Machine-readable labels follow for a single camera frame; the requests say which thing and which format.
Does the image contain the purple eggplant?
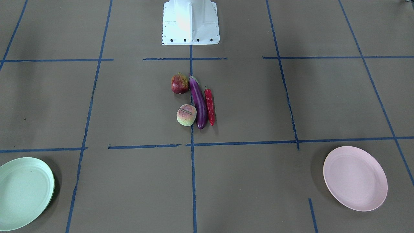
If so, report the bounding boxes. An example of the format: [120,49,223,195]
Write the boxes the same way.
[189,75,208,130]

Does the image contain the pink plate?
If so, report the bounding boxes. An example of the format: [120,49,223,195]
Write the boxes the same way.
[323,146,388,212]

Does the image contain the red apple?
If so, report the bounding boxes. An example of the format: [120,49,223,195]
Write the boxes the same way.
[171,72,189,94]

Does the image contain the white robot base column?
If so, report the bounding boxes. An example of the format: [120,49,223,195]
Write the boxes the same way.
[162,0,220,45]

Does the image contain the green plate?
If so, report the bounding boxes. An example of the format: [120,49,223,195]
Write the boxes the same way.
[0,157,55,231]

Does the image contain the red chili pepper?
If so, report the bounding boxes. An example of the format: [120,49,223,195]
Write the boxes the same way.
[204,87,216,126]

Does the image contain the pale peach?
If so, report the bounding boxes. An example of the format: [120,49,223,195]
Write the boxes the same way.
[176,104,197,127]

